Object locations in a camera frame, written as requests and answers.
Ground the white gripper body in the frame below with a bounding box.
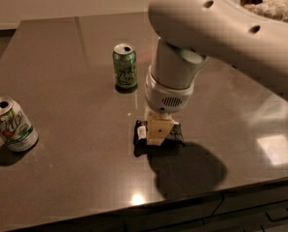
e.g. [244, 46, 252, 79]
[145, 73, 194, 113]

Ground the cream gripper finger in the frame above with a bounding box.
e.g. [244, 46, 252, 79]
[147, 111, 175, 146]

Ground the black rxbar chocolate wrapper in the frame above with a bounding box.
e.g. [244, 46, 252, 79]
[133, 120, 184, 148]

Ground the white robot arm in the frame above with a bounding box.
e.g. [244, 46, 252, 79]
[145, 0, 288, 146]

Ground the green soda can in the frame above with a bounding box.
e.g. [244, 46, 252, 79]
[112, 43, 137, 90]

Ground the white 7up can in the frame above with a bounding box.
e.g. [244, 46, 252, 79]
[0, 97, 39, 152]

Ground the crumpled white plastic bag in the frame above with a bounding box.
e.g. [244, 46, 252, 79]
[244, 0, 288, 23]

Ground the drawer handle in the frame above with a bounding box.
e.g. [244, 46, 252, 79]
[266, 208, 288, 222]

